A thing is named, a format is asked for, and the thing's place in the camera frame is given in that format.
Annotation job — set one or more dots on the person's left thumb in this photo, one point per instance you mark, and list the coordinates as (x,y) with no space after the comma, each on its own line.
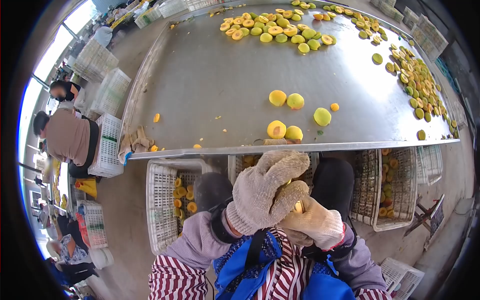
(290,197)

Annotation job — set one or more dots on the person's right fingers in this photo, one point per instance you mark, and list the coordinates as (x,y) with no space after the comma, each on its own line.
(296,228)

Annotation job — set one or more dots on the folding stool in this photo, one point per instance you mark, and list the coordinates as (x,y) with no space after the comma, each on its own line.
(427,219)

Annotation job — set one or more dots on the black wrist band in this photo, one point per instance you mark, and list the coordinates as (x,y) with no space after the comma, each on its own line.
(333,252)
(219,225)

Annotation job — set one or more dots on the yellow-green peach half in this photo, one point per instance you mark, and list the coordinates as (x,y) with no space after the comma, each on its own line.
(295,101)

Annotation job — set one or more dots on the person's left hand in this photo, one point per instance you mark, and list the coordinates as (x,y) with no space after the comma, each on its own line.
(255,195)

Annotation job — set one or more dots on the person's right hand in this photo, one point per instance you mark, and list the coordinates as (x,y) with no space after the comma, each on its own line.
(318,227)

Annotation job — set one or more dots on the small orange peach piece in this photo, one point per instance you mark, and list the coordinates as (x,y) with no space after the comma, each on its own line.
(156,117)
(334,107)

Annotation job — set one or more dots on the white bucket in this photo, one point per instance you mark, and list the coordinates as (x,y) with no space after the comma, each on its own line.
(101,258)

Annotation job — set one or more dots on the person's body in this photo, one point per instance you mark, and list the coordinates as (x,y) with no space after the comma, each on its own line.
(270,273)

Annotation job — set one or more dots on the pile of halved peaches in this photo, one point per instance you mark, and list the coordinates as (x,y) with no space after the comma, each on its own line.
(277,29)

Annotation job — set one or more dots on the person's left fingers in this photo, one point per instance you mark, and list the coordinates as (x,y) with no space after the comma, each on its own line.
(285,163)

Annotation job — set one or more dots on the beige cloth gloves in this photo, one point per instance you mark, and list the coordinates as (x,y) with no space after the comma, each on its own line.
(135,143)

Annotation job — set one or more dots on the stack of white crates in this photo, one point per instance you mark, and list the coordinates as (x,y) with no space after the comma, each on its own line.
(93,62)
(429,37)
(112,92)

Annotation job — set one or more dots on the long heap of peach halves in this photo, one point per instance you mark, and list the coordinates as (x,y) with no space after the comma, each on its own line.
(422,84)

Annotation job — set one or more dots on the yellow peach half with pit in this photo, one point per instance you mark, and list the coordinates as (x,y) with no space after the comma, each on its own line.
(276,129)

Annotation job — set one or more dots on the yellow bag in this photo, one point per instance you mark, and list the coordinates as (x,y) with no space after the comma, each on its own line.
(88,186)

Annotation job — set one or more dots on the row of peach halves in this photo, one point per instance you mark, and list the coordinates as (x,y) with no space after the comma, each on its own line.
(356,20)

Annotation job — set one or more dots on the white plastic crate with peaches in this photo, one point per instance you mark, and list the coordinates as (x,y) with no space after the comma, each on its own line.
(401,191)
(163,206)

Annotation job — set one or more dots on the green peach half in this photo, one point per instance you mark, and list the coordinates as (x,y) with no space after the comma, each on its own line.
(421,134)
(377,58)
(322,116)

